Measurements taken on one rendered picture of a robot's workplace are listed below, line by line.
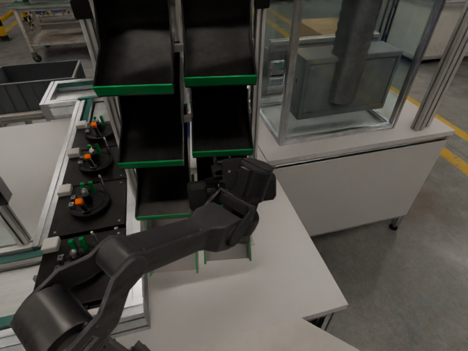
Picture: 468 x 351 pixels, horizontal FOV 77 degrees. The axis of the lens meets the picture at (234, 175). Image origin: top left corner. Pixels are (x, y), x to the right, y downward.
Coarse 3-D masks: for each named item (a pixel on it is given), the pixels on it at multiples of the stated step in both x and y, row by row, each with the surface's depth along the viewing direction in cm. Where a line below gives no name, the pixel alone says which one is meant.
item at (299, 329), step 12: (288, 324) 85; (300, 324) 85; (312, 324) 85; (240, 336) 82; (252, 336) 82; (264, 336) 82; (276, 336) 82; (288, 336) 82; (300, 336) 82; (312, 336) 82; (324, 336) 82; (192, 348) 80; (204, 348) 80; (216, 348) 80; (228, 348) 80; (240, 348) 80; (252, 348) 80; (264, 348) 80; (276, 348) 80; (288, 348) 80; (300, 348) 80; (312, 348) 80; (324, 348) 80; (336, 348) 80; (348, 348) 80
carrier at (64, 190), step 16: (64, 192) 108; (80, 192) 108; (96, 192) 108; (112, 192) 110; (64, 208) 104; (80, 208) 101; (96, 208) 102; (112, 208) 104; (64, 224) 99; (80, 224) 99; (96, 224) 99; (112, 224) 99
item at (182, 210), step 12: (144, 168) 77; (156, 168) 77; (168, 168) 77; (180, 168) 78; (144, 180) 76; (156, 180) 76; (168, 180) 76; (180, 180) 76; (144, 192) 74; (156, 192) 74; (168, 192) 75; (180, 192) 75; (144, 204) 73; (156, 204) 73; (168, 204) 73; (180, 204) 73; (144, 216) 70; (156, 216) 70; (168, 216) 70; (180, 216) 71
